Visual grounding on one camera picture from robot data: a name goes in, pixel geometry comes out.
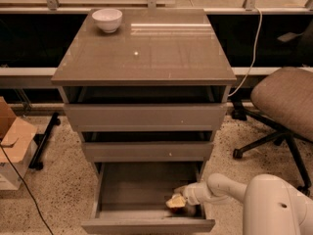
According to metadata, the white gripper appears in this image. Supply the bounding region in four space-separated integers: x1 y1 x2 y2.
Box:
166 182 229 209

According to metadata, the red coke can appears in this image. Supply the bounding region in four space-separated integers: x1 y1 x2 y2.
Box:
178 205 197 217

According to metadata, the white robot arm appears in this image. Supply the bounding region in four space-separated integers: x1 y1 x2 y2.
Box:
166 173 313 235

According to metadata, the grey middle drawer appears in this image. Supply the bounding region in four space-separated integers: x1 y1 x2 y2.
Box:
82 141 213 163

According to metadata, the grey open bottom drawer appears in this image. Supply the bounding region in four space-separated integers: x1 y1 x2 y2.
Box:
81 162 215 234

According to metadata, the grey top drawer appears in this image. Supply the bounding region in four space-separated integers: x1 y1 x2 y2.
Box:
64 104 227 132

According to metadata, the grey drawer cabinet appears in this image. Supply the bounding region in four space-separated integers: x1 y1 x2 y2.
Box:
51 7 238 181

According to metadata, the brown office chair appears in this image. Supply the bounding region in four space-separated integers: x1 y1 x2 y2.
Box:
231 67 313 196

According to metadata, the black caster leg stand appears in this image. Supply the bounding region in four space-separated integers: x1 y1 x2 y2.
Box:
29 113 61 170

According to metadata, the cardboard box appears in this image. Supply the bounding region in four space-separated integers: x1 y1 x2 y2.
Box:
0 97 37 190

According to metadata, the white ceramic bowl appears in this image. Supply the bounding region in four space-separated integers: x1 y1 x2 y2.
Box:
92 9 122 33

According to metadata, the black floor cable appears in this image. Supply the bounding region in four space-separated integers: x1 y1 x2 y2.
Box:
0 144 55 235

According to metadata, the white hanging cable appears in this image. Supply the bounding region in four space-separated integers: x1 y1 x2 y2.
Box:
227 7 264 99

